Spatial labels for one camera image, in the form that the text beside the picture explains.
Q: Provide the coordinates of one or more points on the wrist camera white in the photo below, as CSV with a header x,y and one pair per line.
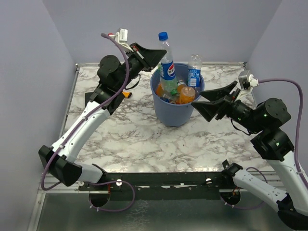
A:
x,y
247,83
121,37

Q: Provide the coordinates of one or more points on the green plastic bottle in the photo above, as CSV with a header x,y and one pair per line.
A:
x,y
168,78

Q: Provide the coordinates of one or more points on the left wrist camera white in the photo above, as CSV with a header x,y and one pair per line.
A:
x,y
121,37

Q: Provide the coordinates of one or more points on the black base bar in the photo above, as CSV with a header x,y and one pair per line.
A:
x,y
175,186

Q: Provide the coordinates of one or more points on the orange label crushed bottle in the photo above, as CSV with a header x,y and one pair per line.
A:
x,y
160,92

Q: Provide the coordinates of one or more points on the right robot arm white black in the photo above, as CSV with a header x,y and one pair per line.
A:
x,y
272,144

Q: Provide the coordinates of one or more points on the blue plastic bin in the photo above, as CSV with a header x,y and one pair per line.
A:
x,y
172,115

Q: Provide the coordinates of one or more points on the black flat box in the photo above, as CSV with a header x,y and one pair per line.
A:
x,y
87,97

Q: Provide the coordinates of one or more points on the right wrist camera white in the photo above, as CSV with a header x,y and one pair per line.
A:
x,y
247,83

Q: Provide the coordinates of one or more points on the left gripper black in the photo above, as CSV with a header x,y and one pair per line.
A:
x,y
148,58

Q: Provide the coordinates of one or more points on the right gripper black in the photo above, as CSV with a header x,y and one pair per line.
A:
x,y
208,109

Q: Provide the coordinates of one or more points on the orange utility knife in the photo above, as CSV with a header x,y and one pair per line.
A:
x,y
127,94

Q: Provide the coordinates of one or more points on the crushed pepsi bottle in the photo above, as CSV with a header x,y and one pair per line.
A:
x,y
165,45
194,72

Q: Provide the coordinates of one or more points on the orange juice bottle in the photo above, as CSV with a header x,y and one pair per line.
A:
x,y
186,93

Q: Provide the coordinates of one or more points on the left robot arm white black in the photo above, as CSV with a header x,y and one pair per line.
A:
x,y
59,159

